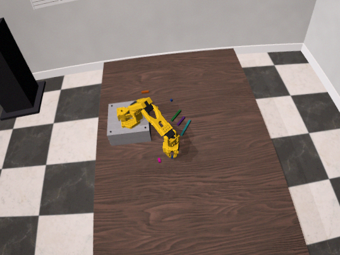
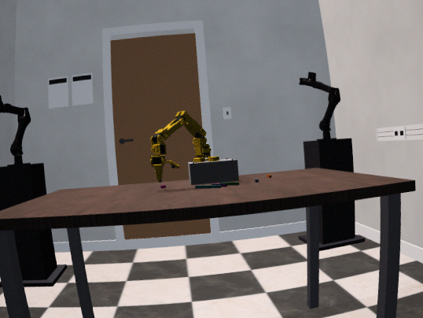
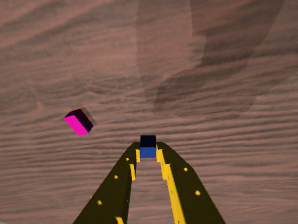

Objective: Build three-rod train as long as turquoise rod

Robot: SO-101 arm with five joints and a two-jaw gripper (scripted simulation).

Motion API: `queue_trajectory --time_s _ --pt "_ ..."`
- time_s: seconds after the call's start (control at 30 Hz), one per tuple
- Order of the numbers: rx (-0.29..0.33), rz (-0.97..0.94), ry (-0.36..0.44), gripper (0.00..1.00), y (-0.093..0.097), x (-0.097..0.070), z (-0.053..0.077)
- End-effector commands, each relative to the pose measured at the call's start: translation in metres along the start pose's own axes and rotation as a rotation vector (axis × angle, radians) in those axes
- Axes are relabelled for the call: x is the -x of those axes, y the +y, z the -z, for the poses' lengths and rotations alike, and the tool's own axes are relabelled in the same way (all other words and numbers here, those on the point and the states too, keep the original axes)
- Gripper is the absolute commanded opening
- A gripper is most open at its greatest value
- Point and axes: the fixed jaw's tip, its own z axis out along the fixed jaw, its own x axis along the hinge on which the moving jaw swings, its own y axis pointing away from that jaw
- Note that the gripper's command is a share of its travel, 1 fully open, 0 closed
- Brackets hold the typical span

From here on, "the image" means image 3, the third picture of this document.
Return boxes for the small blue cube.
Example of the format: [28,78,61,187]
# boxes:
[140,135,157,158]

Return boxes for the small magenta block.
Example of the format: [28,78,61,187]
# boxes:
[63,109,93,136]

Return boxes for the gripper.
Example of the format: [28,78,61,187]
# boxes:
[72,142,226,224]

